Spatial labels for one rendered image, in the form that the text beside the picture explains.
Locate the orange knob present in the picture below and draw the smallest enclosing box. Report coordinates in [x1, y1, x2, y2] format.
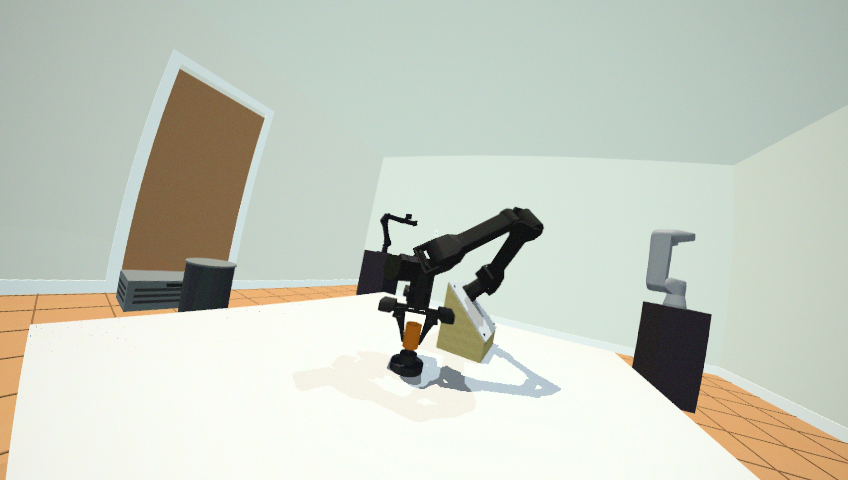
[402, 321, 422, 350]

